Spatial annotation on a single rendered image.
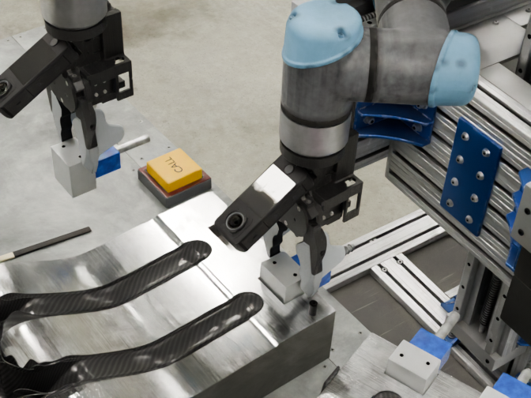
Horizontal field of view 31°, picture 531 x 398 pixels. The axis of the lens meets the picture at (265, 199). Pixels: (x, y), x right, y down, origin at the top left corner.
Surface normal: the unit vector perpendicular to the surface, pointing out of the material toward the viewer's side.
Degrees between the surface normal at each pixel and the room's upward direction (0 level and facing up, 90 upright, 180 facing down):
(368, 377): 0
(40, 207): 0
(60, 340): 22
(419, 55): 36
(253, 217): 30
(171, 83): 0
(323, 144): 90
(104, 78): 90
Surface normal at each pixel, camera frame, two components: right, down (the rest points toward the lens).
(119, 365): 0.42, -0.82
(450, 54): 0.06, -0.25
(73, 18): 0.15, 0.67
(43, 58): -0.36, -0.43
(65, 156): 0.04, -0.74
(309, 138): -0.15, 0.66
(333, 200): 0.60, 0.55
